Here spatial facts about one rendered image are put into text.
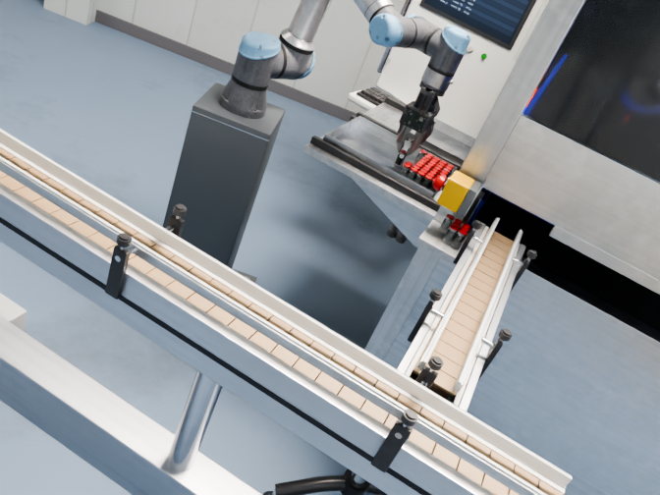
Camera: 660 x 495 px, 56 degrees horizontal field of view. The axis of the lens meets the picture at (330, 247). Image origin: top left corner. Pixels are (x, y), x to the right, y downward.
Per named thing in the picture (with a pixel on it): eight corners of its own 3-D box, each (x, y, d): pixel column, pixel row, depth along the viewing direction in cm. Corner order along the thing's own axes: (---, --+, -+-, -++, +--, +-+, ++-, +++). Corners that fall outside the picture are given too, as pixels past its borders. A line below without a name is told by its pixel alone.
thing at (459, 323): (459, 247, 159) (488, 196, 151) (514, 277, 156) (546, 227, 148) (365, 403, 102) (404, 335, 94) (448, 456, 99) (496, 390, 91)
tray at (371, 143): (452, 177, 186) (457, 167, 185) (428, 203, 165) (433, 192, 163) (356, 125, 193) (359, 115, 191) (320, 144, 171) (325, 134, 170)
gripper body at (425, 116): (396, 123, 167) (414, 82, 161) (406, 117, 174) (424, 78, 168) (421, 137, 165) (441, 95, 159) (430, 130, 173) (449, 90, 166)
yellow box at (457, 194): (468, 207, 152) (482, 183, 148) (463, 217, 146) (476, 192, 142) (442, 192, 153) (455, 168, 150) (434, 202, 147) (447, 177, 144)
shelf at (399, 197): (504, 165, 218) (506, 161, 217) (459, 238, 160) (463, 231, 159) (386, 104, 227) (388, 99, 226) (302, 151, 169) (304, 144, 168)
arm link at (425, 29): (396, 8, 159) (426, 27, 154) (420, 12, 167) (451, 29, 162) (383, 37, 163) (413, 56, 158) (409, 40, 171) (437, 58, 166)
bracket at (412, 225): (422, 245, 177) (442, 208, 171) (419, 248, 175) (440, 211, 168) (322, 189, 184) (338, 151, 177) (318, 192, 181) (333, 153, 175)
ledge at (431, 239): (478, 251, 157) (481, 246, 156) (467, 273, 146) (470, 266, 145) (429, 225, 159) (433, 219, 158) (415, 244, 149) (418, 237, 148)
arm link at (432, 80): (431, 62, 166) (458, 76, 164) (424, 79, 168) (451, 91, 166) (423, 66, 159) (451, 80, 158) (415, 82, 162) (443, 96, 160)
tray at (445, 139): (504, 164, 213) (509, 155, 211) (490, 187, 191) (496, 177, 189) (417, 120, 219) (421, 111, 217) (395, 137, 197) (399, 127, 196)
